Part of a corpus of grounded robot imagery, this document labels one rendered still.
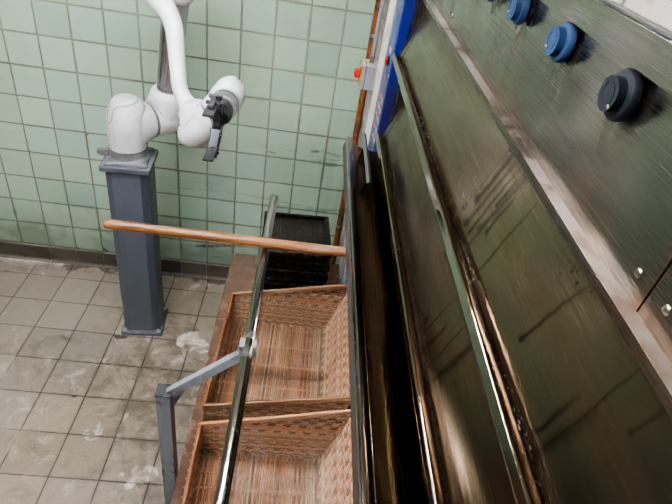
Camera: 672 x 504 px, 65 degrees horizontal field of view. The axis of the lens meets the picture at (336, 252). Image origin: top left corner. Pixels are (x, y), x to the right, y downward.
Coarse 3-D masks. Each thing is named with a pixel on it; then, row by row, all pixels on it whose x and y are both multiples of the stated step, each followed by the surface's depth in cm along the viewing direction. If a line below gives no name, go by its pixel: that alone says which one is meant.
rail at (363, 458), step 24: (360, 264) 122; (360, 288) 115; (360, 312) 109; (360, 336) 103; (360, 360) 98; (360, 384) 94; (360, 408) 90; (360, 432) 86; (360, 456) 83; (360, 480) 80
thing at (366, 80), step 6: (366, 60) 222; (366, 66) 217; (372, 66) 217; (360, 72) 222; (366, 72) 218; (372, 72) 218; (360, 78) 220; (366, 78) 220; (372, 78) 220; (360, 84) 221; (366, 84) 221; (372, 84) 221; (372, 90) 223
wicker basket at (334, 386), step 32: (288, 288) 210; (320, 288) 209; (224, 320) 200; (288, 320) 220; (320, 320) 220; (224, 352) 205; (288, 352) 210; (320, 352) 213; (224, 384) 194; (256, 384) 196; (288, 384) 198; (320, 384) 200; (224, 416) 172; (256, 416) 172
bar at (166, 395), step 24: (264, 264) 159; (240, 360) 130; (168, 384) 147; (192, 384) 142; (240, 384) 123; (168, 408) 147; (240, 408) 118; (168, 432) 154; (240, 432) 115; (168, 456) 161; (168, 480) 169
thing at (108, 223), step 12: (108, 228) 160; (120, 228) 160; (132, 228) 160; (144, 228) 160; (156, 228) 161; (168, 228) 161; (180, 228) 162; (216, 240) 162; (228, 240) 162; (240, 240) 163; (252, 240) 163; (264, 240) 163; (276, 240) 164; (288, 240) 165; (312, 252) 165; (324, 252) 165; (336, 252) 165
